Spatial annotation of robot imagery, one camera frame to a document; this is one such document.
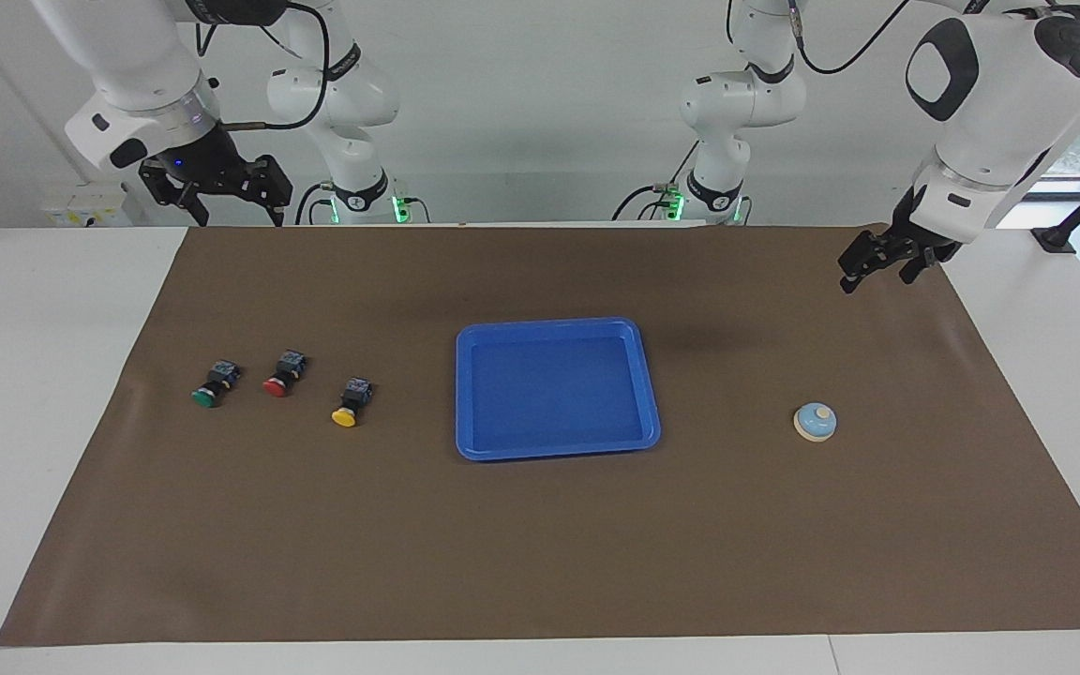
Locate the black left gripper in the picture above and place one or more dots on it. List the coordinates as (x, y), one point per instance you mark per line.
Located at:
(920, 239)

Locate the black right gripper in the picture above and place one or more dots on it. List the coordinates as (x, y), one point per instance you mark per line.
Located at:
(202, 159)

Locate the red push button switch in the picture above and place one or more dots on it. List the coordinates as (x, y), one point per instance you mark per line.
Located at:
(276, 386)

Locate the green push button switch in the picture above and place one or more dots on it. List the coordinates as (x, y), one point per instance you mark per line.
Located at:
(205, 397)

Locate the yellow push button switch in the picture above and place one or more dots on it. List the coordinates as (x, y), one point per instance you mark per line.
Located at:
(344, 417)

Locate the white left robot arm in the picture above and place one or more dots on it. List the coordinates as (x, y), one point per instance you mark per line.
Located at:
(999, 94)

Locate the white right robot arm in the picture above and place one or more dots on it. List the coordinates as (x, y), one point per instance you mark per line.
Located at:
(127, 47)

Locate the light blue desk bell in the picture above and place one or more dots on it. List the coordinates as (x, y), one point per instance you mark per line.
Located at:
(814, 422)

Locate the blue plastic tray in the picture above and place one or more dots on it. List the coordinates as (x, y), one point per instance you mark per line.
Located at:
(596, 403)

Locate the brown table mat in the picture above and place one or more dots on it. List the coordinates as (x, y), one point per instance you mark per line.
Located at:
(540, 544)

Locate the white wall socket box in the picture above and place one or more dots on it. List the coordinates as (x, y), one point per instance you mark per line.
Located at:
(85, 206)

